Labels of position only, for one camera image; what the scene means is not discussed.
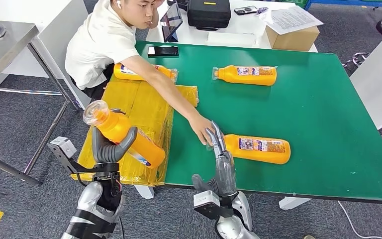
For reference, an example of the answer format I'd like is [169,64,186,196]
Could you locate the person's right hand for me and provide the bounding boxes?
[188,114,215,146]

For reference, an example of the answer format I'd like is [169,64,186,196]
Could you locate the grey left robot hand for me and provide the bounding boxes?
[91,125,139,165]

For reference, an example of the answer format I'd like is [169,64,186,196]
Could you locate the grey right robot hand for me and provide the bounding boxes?
[191,120,238,199]

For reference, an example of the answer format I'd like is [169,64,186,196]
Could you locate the orange detergent bottle clear cap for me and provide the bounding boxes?
[211,65,278,87]
[222,133,291,165]
[113,62,179,83]
[83,100,166,169]

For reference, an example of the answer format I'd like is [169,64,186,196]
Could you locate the dark smartphone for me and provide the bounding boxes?
[147,45,180,58]

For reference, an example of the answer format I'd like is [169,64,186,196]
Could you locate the tablet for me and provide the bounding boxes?
[160,2,184,43]

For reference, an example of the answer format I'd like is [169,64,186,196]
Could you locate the yellow taped cardboard mat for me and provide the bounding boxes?
[71,79,199,187]

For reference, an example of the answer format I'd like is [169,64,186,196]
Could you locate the black carrying case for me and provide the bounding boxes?
[187,0,232,31]

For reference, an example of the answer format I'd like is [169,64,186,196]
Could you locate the brown cardboard box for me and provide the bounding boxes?
[265,25,320,52]

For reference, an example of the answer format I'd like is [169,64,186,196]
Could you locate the printed paper sheet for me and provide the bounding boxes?
[263,5,324,35]

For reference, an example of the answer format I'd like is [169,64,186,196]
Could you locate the stainless steel table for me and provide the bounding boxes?
[0,18,80,187]

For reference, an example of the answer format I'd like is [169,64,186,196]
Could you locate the green plastic crate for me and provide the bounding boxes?
[277,0,309,8]

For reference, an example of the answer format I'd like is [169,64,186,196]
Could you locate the chrome chair base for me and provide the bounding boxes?
[341,52,370,68]

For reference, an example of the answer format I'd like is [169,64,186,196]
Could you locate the white board table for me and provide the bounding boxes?
[349,21,382,130]

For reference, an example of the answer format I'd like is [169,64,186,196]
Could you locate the blue metal rack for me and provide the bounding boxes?
[304,0,382,16]

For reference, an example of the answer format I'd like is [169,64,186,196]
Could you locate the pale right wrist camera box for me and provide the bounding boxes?
[192,190,234,221]

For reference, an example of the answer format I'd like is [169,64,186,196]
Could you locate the black phone with round camera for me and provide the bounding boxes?
[233,5,259,16]

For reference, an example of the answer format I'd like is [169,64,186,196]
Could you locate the white floor cable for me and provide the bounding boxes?
[337,201,382,239]

